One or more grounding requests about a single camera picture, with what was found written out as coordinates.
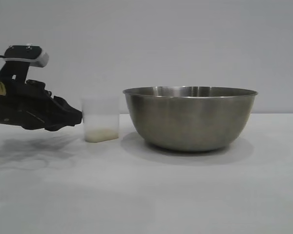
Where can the translucent plastic measuring cup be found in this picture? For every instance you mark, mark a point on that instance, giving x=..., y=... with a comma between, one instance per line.
x=100, y=114

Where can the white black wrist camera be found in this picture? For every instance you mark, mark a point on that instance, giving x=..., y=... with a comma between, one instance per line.
x=27, y=55

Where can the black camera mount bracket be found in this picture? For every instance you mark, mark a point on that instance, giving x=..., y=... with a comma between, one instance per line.
x=13, y=70

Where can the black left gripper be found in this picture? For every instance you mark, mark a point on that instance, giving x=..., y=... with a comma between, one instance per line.
x=22, y=107

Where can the stainless steel mixing bowl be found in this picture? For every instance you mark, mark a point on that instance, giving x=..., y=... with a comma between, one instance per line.
x=190, y=122

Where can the white rice grains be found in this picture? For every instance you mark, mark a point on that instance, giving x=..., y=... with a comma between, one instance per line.
x=101, y=135

